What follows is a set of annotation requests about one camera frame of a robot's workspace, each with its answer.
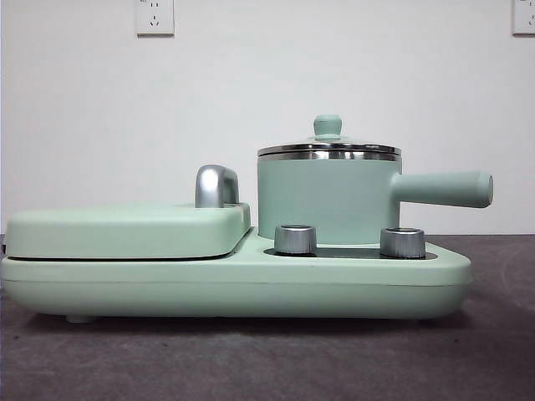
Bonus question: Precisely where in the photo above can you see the silver control knob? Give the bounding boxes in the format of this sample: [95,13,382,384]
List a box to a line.
[379,226,426,257]
[273,224,318,255]

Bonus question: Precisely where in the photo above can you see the white wall socket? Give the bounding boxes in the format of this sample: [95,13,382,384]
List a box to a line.
[135,0,176,37]
[512,0,535,36]

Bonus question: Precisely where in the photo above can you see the green griddle lid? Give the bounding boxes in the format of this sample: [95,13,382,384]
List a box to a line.
[3,200,254,258]

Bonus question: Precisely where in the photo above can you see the green pot with side handle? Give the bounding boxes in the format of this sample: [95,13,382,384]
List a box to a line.
[256,145,495,246]

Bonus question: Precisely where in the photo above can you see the glass pot lid green knob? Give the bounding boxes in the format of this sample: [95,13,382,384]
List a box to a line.
[257,114,398,161]

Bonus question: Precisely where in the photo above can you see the silver griddle lid handle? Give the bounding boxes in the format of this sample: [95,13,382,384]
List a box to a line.
[194,164,241,209]

